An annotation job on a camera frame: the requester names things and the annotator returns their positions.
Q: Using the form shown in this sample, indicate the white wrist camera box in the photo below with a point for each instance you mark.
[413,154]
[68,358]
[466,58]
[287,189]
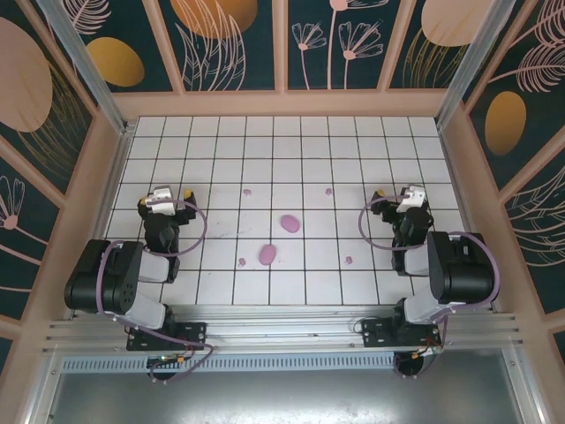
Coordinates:
[161,203]
[412,199]

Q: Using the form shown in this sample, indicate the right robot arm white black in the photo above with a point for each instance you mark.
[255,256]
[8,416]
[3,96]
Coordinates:
[459,265]

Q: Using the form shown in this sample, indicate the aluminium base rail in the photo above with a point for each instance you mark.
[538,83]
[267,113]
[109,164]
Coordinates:
[282,327]

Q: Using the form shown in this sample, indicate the grey metal sheet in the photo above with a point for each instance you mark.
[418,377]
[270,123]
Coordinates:
[282,397]

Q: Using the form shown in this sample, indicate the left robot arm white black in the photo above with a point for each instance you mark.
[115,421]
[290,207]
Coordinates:
[88,282]

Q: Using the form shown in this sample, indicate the aluminium corner post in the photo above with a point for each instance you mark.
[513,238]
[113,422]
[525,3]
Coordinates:
[471,66]
[88,70]

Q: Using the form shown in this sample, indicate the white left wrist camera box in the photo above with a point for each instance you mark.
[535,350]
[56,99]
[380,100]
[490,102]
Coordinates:
[161,203]

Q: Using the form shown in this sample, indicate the aluminium frame bar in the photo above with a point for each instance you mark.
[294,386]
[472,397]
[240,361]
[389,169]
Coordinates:
[525,388]
[42,397]

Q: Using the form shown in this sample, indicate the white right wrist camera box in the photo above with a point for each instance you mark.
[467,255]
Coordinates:
[412,199]

